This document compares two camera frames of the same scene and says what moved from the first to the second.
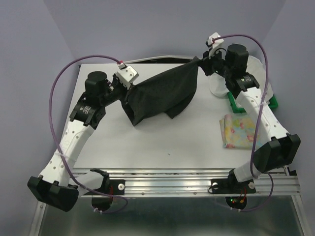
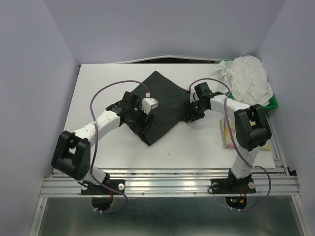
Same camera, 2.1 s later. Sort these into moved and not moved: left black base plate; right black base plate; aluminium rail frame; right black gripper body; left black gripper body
Moved: right black gripper body; left black gripper body
Not moved: right black base plate; left black base plate; aluminium rail frame
